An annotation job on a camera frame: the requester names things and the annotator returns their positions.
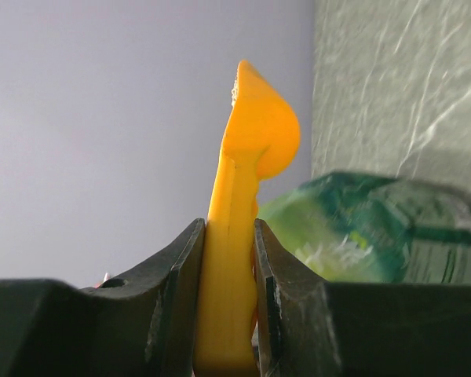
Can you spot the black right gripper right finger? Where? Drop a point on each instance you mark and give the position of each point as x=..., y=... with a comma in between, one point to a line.
x=308, y=326

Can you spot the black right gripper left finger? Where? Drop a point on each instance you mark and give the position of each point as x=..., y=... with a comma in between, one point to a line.
x=138, y=323

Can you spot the green litter bag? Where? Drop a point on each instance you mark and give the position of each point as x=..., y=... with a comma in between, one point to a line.
x=358, y=227

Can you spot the yellow plastic scoop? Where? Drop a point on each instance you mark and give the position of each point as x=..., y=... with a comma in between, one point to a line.
x=260, y=141

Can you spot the beige cat litter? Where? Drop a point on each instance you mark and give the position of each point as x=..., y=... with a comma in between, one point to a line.
x=235, y=91

